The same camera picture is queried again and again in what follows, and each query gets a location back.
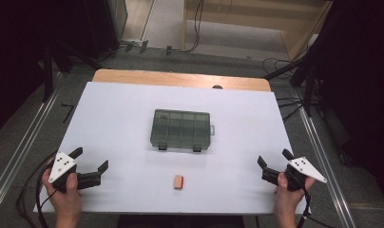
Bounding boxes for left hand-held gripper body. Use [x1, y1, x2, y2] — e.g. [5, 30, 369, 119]
[48, 151, 103, 194]

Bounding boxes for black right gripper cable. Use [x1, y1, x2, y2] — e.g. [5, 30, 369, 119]
[295, 188, 312, 228]

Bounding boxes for wooden stamp with red base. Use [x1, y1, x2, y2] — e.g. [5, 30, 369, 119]
[173, 174, 185, 191]

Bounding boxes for black floor cables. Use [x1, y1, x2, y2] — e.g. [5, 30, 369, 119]
[261, 56, 310, 124]

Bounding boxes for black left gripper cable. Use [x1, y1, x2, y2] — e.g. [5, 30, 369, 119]
[16, 150, 60, 228]

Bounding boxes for dark curtain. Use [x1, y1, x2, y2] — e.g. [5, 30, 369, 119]
[313, 0, 384, 214]
[0, 0, 128, 142]

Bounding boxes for metal floor rail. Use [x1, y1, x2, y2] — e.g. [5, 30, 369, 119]
[0, 88, 61, 220]
[298, 106, 356, 228]

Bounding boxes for person's left hand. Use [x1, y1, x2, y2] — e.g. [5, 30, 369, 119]
[41, 158, 84, 219]

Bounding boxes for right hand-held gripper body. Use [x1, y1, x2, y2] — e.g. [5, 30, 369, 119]
[260, 156, 328, 193]

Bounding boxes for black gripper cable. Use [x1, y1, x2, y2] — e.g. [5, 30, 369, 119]
[295, 188, 312, 228]
[16, 150, 60, 228]

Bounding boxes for power strip with plugs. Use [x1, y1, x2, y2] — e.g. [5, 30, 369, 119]
[119, 38, 174, 56]

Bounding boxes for black metal stand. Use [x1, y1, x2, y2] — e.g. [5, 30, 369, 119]
[41, 39, 103, 103]
[263, 51, 322, 119]

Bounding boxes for person's right hand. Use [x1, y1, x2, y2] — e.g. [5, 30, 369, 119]
[273, 172, 317, 217]

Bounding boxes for hanging black cable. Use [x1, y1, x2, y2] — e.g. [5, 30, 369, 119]
[180, 0, 205, 54]

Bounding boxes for wooden table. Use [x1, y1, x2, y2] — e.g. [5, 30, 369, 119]
[91, 68, 273, 93]

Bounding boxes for clear green compartment box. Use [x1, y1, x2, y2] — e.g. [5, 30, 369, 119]
[149, 108, 216, 153]

